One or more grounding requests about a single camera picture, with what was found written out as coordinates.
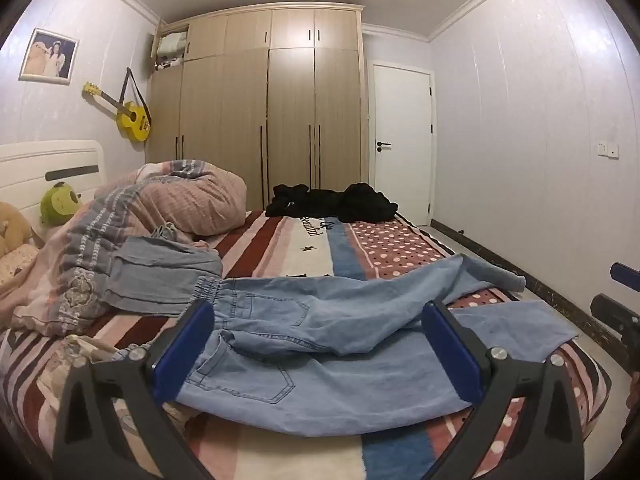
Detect printed polka dot bed blanket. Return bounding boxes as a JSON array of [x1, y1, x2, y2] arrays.
[[0, 210, 613, 480]]

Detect folded bedding in wardrobe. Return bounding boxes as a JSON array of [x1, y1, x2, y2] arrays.
[[154, 31, 190, 70]]

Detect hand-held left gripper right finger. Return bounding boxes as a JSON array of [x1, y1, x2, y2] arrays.
[[421, 301, 588, 480]]

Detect grey-blue denim garment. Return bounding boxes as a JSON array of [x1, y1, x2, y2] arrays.
[[107, 224, 223, 317]]

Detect yellow guitar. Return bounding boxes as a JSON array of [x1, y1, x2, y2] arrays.
[[82, 81, 152, 143]]

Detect green plush toy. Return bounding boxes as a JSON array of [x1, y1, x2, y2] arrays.
[[40, 181, 83, 226]]

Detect wooden wardrobe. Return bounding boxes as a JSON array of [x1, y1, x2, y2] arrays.
[[147, 4, 371, 211]]

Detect black guitar strap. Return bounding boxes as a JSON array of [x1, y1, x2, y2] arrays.
[[120, 66, 151, 113]]

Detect black clothes pile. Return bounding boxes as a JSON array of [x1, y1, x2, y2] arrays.
[[265, 182, 399, 223]]

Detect floral pillow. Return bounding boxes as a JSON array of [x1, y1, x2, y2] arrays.
[[0, 244, 41, 287]]

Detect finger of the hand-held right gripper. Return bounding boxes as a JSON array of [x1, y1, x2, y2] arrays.
[[610, 262, 640, 287], [590, 293, 640, 363]]

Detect dark baseboard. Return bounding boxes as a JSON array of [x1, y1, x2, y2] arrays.
[[431, 219, 640, 376]]

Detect brown plush toy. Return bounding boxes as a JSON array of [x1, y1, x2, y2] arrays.
[[0, 201, 33, 256]]

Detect white bed headboard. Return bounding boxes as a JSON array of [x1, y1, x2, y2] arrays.
[[0, 140, 106, 241]]

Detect light blue jeans pants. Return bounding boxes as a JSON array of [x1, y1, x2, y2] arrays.
[[112, 254, 581, 433]]

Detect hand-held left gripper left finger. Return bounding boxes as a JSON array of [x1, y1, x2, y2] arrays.
[[52, 300, 216, 480]]

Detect framed wall picture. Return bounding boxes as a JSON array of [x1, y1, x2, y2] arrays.
[[19, 27, 80, 82]]

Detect white door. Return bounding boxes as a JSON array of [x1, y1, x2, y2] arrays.
[[367, 60, 436, 226]]

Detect pink striped quilt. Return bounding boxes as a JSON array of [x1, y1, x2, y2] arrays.
[[0, 160, 248, 336]]

